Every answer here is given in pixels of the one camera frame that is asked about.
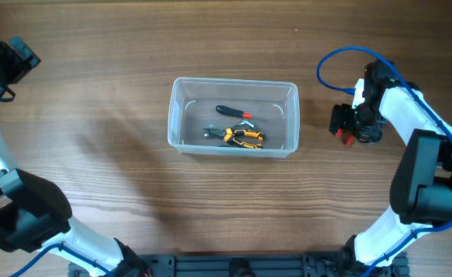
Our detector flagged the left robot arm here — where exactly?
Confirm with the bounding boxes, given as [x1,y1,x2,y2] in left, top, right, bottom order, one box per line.
[0,37,152,276]

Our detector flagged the left blue cable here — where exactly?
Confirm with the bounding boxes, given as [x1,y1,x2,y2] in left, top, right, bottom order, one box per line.
[8,242,115,277]

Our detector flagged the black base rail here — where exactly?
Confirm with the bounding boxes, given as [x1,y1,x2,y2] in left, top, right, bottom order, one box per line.
[68,252,410,277]

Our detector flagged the silver socket wrench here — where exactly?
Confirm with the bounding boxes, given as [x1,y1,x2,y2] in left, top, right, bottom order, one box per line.
[208,118,258,130]

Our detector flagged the clear plastic container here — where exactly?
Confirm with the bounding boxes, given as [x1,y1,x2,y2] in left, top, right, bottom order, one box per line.
[168,77,301,158]

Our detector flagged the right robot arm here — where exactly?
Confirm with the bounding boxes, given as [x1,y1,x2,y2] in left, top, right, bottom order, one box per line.
[329,60,452,276]

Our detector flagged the right blue cable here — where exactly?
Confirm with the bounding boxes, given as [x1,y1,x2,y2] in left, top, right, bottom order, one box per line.
[317,45,452,277]

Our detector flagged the red handled cutters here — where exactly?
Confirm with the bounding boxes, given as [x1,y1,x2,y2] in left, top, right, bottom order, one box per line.
[335,128,355,147]

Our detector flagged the black red screwdriver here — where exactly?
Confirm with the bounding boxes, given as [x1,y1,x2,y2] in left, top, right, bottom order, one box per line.
[215,105,267,122]

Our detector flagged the orange black pliers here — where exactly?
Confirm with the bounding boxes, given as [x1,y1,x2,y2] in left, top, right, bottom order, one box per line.
[204,128,266,149]

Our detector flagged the blue cable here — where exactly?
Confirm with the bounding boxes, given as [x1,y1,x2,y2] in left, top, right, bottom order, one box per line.
[8,242,115,277]
[317,45,452,277]

